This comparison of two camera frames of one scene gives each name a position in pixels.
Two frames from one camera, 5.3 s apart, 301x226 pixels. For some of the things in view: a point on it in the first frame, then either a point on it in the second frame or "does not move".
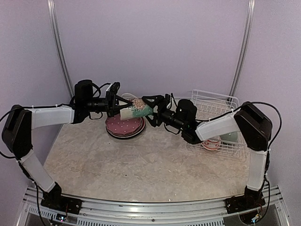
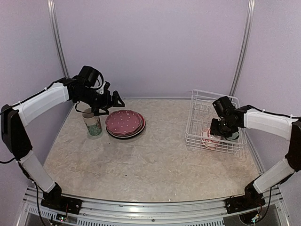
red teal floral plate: (131, 133) does not move
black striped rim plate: (128, 136) does not move
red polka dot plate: (114, 123) does not move
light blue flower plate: (135, 134) does not move
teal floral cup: (138, 108) -> (93, 125)
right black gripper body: (161, 110) -> (223, 129)
